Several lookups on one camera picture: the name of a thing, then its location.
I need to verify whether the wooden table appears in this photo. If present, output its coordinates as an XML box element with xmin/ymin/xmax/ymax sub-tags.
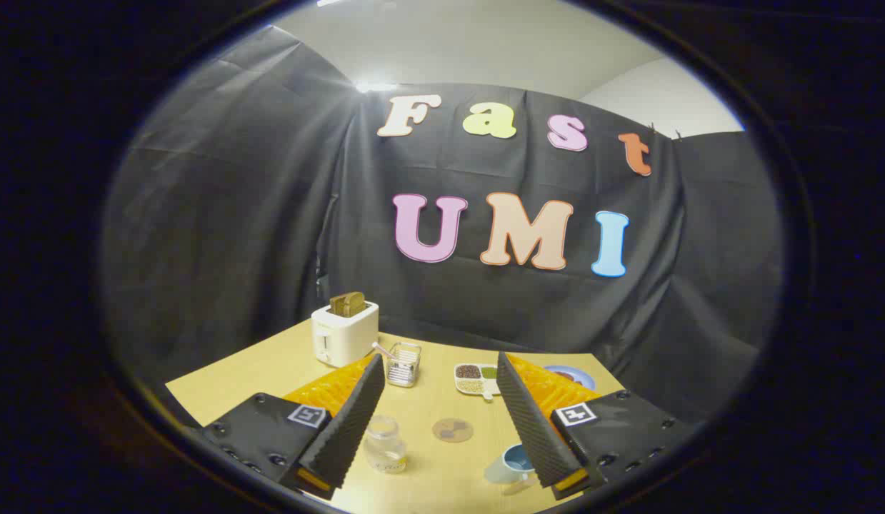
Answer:
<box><xmin>165</xmin><ymin>319</ymin><xmax>626</xmax><ymax>514</ymax></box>

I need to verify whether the metal wire basket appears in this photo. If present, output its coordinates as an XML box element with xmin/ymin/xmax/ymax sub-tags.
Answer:
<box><xmin>385</xmin><ymin>342</ymin><xmax>422</xmax><ymax>388</ymax></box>

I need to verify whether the clear plastic juice bottle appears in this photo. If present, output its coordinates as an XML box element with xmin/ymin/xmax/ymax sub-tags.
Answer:
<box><xmin>364</xmin><ymin>415</ymin><xmax>408</xmax><ymax>474</ymax></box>

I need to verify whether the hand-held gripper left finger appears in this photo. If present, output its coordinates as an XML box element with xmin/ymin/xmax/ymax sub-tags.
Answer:
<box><xmin>199</xmin><ymin>352</ymin><xmax>387</xmax><ymax>500</ymax></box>

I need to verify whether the white divided bean dish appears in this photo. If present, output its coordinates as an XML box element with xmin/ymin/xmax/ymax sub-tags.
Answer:
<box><xmin>454</xmin><ymin>363</ymin><xmax>501</xmax><ymax>400</ymax></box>

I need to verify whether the white toaster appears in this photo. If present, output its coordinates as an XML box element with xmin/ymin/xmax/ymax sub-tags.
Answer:
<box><xmin>311</xmin><ymin>300</ymin><xmax>379</xmax><ymax>368</ymax></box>

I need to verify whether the blue cup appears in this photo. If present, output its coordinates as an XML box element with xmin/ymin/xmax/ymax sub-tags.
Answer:
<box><xmin>484</xmin><ymin>443</ymin><xmax>539</xmax><ymax>486</ymax></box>

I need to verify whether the round brown coaster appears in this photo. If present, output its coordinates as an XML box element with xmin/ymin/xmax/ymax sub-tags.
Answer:
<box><xmin>432</xmin><ymin>418</ymin><xmax>474</xmax><ymax>444</ymax></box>

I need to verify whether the black backdrop cloth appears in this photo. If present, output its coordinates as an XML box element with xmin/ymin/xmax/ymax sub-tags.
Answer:
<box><xmin>103</xmin><ymin>25</ymin><xmax>784</xmax><ymax>429</ymax></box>

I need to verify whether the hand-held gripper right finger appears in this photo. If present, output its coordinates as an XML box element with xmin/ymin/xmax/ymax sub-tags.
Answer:
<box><xmin>496</xmin><ymin>351</ymin><xmax>700</xmax><ymax>500</ymax></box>

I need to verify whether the blue plate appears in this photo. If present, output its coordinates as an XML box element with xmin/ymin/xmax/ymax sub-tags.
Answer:
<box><xmin>542</xmin><ymin>365</ymin><xmax>597</xmax><ymax>392</ymax></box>

